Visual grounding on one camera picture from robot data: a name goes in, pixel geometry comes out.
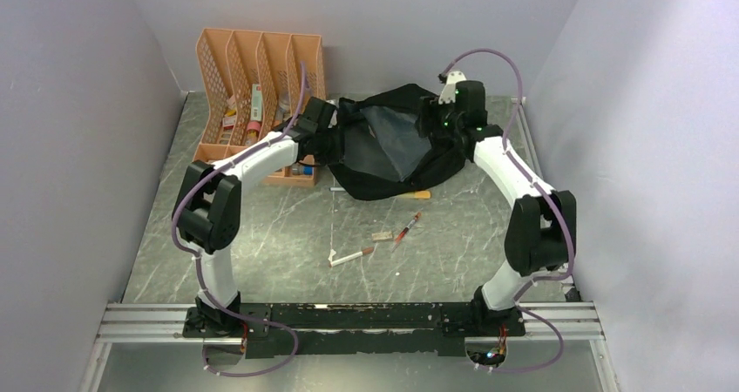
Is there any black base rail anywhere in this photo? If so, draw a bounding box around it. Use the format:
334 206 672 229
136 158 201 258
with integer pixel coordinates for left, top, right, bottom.
181 302 525 359

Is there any small brown eraser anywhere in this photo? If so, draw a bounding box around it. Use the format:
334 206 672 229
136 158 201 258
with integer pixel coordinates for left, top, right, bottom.
371 231 394 242

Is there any teal stationery box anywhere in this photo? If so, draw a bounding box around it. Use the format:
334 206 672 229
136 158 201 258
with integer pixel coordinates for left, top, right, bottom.
250 84 263 122

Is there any red white staples box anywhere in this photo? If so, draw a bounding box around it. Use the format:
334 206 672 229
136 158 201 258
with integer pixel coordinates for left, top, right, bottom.
221 109 237 129

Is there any yellow highlighter pen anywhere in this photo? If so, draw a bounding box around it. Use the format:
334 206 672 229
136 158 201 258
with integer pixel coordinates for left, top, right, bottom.
401 190 431 199

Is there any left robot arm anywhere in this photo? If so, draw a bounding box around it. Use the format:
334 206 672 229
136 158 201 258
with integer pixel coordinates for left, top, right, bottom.
172 98 337 332

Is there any clear plastic bag inside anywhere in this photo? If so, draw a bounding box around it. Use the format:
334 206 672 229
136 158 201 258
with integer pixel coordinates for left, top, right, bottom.
362 105 431 181

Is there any black student backpack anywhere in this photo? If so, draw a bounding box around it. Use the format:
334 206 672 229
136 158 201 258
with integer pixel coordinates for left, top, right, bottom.
321 84 466 201

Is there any aluminium frame rail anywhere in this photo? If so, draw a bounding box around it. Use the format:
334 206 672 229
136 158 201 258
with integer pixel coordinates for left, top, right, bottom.
96 302 605 345

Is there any white brown pen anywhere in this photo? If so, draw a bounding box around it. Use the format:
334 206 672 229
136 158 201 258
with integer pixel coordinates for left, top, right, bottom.
328 247 375 268

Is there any red pen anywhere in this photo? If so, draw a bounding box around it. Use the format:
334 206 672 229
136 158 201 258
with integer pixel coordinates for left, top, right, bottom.
394 212 422 245

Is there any peach plastic desk organizer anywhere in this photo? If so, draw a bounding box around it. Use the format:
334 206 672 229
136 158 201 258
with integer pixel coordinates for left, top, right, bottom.
194 28 327 163

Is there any pink crayon tube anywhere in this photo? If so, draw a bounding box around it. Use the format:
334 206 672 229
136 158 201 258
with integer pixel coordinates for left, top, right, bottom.
244 120 261 146

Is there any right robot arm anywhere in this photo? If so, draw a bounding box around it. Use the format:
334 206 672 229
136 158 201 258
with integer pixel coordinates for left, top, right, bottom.
417 71 576 320

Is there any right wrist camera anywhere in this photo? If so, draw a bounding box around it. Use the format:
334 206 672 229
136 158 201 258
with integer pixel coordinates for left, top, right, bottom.
437 71 466 105

